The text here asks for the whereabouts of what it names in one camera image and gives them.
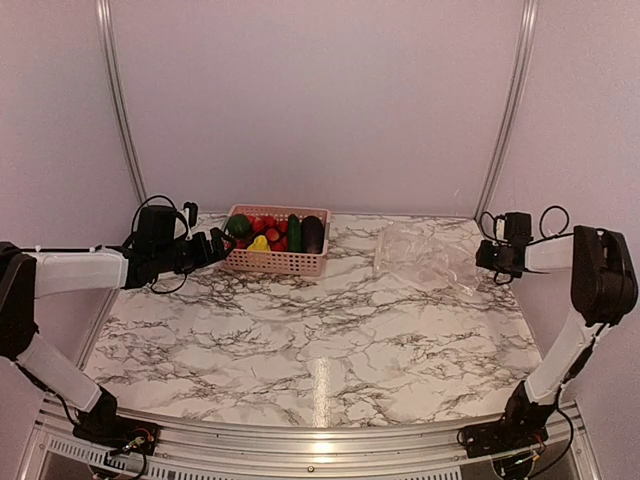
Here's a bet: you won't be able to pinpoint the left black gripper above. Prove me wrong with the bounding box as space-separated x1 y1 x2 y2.
154 227 237 275

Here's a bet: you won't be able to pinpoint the green fake vegetable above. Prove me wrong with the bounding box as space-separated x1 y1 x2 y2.
226 214 253 239

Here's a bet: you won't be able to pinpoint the yellow fake lemon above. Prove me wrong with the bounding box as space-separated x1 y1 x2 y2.
247 235 271 251

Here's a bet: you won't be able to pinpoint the red fake strawberries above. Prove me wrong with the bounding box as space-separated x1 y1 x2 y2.
252 216 288 252

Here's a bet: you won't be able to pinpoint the clear zip top bag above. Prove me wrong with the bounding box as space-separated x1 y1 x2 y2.
373 222 481 296

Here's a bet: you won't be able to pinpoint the green fake cucumber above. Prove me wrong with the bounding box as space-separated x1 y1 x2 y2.
286 214 303 253

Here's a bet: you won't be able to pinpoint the purple fake eggplant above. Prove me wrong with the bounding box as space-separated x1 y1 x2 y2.
301 216 325 254

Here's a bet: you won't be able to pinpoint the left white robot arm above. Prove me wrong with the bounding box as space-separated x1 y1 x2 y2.
1 203 237 445

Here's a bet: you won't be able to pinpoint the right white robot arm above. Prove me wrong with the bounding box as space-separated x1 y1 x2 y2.
476 212 639 406

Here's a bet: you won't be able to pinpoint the pink perforated plastic basket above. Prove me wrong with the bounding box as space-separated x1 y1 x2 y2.
221 205 331 276

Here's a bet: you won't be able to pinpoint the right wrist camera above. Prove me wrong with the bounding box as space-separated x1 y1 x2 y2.
489 214 506 244

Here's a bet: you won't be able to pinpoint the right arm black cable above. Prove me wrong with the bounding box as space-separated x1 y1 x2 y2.
479 205 571 287

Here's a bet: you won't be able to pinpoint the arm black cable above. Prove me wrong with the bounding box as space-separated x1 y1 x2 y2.
130 194 189 295
479 205 571 287

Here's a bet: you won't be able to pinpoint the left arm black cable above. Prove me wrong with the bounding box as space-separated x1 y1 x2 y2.
130 194 189 295

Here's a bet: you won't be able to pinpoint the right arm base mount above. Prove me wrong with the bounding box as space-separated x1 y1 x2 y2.
457 381 555 458

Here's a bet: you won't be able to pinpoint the front aluminium rail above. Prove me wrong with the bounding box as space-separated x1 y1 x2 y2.
19 407 601 480

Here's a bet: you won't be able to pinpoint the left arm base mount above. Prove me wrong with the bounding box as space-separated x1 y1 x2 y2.
73 387 160 456

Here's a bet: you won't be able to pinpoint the right aluminium frame post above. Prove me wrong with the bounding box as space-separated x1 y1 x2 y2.
474 0 540 224

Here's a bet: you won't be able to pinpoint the aluminium frame post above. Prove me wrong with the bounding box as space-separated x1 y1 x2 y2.
96 0 148 204
474 0 540 224

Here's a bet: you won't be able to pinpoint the left aluminium frame post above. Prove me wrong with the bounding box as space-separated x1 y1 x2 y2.
96 0 148 204

